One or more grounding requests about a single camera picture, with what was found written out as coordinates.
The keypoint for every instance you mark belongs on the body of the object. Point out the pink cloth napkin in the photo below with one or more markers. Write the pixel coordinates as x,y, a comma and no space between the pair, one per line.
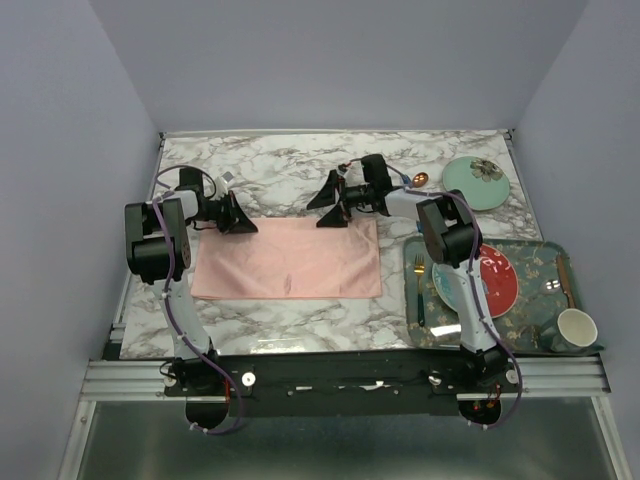
290,258

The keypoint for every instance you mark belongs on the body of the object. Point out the red and teal plate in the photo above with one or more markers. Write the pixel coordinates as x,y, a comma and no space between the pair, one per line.
500,282

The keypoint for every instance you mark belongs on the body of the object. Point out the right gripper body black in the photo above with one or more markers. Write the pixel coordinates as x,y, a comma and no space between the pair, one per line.
356,195

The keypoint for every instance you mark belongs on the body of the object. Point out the gold fork green handle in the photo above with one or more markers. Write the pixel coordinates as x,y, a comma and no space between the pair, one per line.
419,271

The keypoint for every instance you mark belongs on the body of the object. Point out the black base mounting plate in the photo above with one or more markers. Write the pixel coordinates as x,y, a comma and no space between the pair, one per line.
376,382

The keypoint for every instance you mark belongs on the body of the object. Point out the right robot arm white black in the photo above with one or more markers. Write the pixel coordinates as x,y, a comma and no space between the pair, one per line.
452,240

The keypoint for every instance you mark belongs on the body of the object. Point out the green floral serving tray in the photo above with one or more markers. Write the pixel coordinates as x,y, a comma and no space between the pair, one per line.
534,263

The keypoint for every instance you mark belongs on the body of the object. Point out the mint green floral plate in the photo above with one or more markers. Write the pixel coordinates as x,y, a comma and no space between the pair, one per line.
483,183

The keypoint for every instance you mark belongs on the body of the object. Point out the wooden handled knife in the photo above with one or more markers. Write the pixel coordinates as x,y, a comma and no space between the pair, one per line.
564,281

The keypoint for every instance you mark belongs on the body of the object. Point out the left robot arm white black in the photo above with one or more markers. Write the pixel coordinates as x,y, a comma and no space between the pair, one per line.
158,251

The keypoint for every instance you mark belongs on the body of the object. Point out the white paper cup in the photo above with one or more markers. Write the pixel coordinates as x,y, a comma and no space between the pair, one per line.
577,329

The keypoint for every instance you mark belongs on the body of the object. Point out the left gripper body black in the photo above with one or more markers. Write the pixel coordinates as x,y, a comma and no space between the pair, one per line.
217,212

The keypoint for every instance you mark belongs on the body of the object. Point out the aluminium frame rail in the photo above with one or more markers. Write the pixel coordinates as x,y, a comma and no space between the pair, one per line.
546,377

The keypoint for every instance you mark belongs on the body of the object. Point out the silver spoon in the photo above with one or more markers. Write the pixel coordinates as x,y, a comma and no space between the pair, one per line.
547,288

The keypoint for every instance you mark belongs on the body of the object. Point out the copper spoon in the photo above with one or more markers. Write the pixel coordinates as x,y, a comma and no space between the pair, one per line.
419,180

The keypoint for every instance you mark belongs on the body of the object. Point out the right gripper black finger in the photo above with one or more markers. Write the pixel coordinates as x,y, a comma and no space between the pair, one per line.
329,194
338,217

